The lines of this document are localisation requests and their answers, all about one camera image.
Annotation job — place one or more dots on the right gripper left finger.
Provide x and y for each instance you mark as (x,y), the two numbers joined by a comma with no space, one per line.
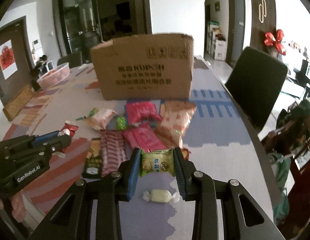
(129,175)

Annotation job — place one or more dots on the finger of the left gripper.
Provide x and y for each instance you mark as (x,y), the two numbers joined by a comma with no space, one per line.
(49,138)
(51,149)

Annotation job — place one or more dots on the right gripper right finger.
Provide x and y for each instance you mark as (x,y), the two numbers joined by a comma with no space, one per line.
(184,169)

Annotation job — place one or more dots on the green biscuit packet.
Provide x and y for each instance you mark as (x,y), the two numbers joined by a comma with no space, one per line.
(158,161)

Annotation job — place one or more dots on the white Denmas cheese ball packet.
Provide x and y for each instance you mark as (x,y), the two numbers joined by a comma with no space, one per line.
(101,119)

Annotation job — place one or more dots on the left hand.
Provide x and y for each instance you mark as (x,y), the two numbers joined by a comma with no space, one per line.
(15,205)

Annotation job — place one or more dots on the pink striped wafer packet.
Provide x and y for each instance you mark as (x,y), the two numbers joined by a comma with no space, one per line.
(112,151)

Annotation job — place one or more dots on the dark green cracker packet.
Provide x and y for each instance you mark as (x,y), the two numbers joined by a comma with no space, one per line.
(93,161)

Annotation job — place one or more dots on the white wrapped candy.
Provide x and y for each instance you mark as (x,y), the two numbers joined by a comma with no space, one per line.
(161,196)

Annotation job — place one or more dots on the woven bamboo mat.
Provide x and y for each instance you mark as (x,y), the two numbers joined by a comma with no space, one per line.
(14,107)

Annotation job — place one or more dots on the patterned tablecloth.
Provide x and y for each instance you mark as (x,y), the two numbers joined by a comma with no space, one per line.
(222,145)

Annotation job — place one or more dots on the green wrapped candy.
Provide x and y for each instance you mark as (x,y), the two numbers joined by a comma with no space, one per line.
(121,123)

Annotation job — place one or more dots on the green lollipop with stick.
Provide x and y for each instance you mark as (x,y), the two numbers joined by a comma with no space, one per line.
(89,115)

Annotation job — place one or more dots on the orange patterned snack bag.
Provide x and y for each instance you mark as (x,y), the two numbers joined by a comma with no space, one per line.
(176,118)

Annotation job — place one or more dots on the magenta snack packet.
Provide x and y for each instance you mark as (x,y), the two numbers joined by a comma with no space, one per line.
(138,111)

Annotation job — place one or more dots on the pink plastic basket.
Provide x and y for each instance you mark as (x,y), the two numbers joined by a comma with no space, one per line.
(54,77)

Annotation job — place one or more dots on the dark chair behind table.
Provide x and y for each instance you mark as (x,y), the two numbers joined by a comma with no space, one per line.
(74,60)

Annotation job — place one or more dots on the red paper door poster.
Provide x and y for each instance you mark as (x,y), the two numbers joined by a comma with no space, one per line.
(7,60)

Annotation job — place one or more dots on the brown cardboard box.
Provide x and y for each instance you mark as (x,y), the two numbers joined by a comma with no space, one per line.
(148,66)

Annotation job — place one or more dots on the dark wooden chair with clothes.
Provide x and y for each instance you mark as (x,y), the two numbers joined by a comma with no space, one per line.
(282,146)

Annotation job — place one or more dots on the black office chair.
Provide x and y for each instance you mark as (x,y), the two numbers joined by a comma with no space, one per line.
(255,84)

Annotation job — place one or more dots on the red bow decoration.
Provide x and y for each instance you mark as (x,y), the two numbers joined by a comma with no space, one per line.
(275,41)

